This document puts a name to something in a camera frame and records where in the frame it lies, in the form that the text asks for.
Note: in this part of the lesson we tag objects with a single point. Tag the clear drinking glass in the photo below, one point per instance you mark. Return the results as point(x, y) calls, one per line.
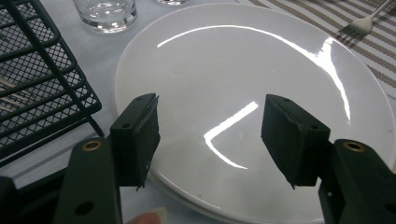
point(106, 15)

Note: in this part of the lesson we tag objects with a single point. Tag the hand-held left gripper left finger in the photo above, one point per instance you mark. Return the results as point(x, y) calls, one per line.
point(134, 143)

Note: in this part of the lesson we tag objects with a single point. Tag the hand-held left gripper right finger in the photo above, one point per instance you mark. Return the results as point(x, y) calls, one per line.
point(292, 146)

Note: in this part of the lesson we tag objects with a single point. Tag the striped placemat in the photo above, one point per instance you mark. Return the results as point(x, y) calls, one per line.
point(367, 49)

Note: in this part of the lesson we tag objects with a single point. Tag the light grey table cover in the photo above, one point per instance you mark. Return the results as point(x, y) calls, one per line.
point(93, 56)

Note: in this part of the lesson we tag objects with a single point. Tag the white plate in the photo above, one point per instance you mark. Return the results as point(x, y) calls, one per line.
point(236, 77)

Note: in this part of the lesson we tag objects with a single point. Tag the steel fork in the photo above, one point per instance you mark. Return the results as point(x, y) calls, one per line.
point(361, 26)

